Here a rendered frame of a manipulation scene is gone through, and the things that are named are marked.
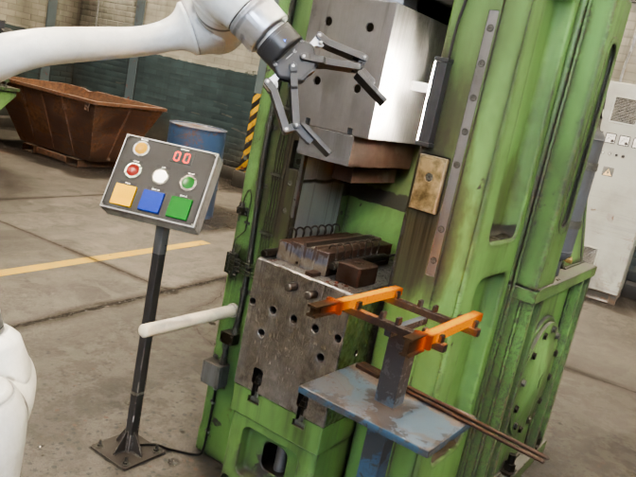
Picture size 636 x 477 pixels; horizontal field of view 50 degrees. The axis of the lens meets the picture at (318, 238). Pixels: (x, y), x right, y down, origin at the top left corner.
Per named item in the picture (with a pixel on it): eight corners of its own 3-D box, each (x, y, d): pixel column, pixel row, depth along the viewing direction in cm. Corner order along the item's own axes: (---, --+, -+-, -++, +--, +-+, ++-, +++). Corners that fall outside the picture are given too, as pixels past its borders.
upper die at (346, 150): (347, 167, 210) (354, 136, 208) (296, 152, 221) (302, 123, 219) (409, 168, 245) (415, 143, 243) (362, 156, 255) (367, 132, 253)
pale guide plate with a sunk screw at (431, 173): (433, 214, 208) (447, 159, 205) (407, 206, 213) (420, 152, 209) (436, 214, 210) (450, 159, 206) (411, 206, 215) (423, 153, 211)
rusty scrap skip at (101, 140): (85, 176, 777) (95, 101, 759) (-20, 141, 862) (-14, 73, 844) (159, 175, 881) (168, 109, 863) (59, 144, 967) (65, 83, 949)
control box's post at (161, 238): (127, 454, 262) (170, 178, 239) (121, 450, 264) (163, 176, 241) (135, 451, 265) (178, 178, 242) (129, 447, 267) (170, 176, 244)
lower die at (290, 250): (325, 276, 218) (329, 251, 216) (275, 257, 228) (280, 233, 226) (387, 263, 252) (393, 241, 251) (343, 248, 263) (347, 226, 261)
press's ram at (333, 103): (392, 145, 201) (424, 5, 193) (290, 120, 221) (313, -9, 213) (450, 150, 236) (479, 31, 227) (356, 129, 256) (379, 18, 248)
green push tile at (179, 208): (186, 220, 228) (193, 199, 230) (164, 215, 228) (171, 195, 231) (187, 222, 229) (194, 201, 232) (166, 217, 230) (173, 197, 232)
